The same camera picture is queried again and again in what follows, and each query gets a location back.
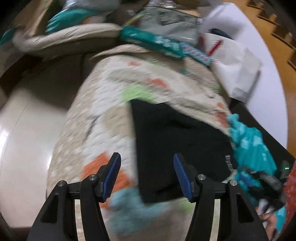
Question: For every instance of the patterned quilted bed cover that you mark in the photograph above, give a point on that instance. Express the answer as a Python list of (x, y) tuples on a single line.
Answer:
[(99, 121)]

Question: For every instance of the teal fleece blanket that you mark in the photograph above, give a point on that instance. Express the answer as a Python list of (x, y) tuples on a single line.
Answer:
[(255, 173)]

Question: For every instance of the light blue toy box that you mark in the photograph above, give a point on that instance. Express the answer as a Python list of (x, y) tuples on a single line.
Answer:
[(190, 51)]

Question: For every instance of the beige cushion pad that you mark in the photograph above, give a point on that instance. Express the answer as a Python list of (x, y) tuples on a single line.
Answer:
[(67, 35)]

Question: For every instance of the green paper ream box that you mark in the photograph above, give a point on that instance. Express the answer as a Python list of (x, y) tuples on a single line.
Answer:
[(150, 41)]

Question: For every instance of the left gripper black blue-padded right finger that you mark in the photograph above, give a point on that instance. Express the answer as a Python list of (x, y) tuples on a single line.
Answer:
[(220, 207)]

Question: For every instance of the white paper shopping bag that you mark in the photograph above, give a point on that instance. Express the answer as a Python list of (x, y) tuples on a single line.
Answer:
[(235, 66)]

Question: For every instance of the black pants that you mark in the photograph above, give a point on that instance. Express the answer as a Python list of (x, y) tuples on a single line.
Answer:
[(160, 132)]

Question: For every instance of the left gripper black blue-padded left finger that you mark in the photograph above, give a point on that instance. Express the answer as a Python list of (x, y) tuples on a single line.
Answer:
[(57, 219)]

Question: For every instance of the grey laptop bag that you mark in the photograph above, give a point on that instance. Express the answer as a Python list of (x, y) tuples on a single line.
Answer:
[(171, 24)]

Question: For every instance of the clear plastic bag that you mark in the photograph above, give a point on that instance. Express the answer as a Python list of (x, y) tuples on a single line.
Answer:
[(94, 5)]

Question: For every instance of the teal cloth on cushion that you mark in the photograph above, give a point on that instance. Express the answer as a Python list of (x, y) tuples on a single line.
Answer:
[(68, 18)]

